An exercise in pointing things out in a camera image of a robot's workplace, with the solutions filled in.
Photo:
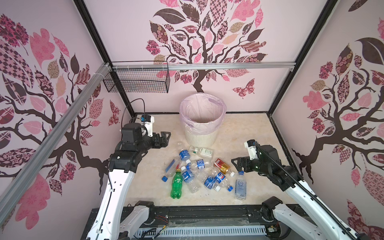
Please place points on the pepsi label clear bottle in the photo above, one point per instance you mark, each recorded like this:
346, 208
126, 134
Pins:
222, 180

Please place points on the green bottle yellow cap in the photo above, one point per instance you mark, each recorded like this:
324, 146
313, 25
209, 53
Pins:
177, 185

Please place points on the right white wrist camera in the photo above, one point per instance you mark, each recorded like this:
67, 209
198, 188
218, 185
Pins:
251, 147

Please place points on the clear bottle blue label white cap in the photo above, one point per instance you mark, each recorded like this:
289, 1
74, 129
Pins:
208, 181

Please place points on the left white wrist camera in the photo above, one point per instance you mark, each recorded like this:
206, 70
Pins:
148, 122

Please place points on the white slotted cable duct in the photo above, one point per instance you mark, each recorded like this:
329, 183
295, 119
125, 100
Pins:
217, 231

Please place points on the black wire basket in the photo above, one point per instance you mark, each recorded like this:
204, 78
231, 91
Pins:
138, 77

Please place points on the grey aluminium rail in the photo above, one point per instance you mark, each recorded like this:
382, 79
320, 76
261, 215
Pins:
24, 178
212, 66

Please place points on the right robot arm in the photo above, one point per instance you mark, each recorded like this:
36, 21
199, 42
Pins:
323, 223

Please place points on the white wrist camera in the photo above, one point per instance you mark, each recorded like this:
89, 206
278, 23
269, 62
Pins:
148, 122
251, 147

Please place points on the white bin with pink liner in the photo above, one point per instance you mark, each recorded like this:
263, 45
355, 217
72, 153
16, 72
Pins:
201, 116

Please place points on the clear bottle green white label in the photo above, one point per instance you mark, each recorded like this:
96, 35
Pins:
202, 152

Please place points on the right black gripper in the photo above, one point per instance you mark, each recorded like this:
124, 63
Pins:
239, 160

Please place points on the black base frame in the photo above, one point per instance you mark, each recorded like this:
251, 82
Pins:
206, 216

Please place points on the grey aluminium rail left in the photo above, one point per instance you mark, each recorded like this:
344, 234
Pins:
24, 178

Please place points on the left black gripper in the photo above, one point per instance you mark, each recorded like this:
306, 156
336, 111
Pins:
164, 143

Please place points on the clear bottle blue stripe label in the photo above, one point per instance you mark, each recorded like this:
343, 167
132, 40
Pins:
170, 169

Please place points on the amber bottle red label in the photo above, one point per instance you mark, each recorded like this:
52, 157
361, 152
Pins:
223, 167

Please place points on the small clear bottle blue label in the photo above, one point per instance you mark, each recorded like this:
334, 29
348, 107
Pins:
201, 164

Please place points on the grey aluminium rail back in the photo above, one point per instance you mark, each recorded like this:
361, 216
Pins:
212, 66

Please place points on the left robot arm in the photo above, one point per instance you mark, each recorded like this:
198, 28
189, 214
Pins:
136, 141

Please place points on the tall clear water bottle blue cap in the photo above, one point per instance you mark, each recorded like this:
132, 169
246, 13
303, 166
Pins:
241, 186

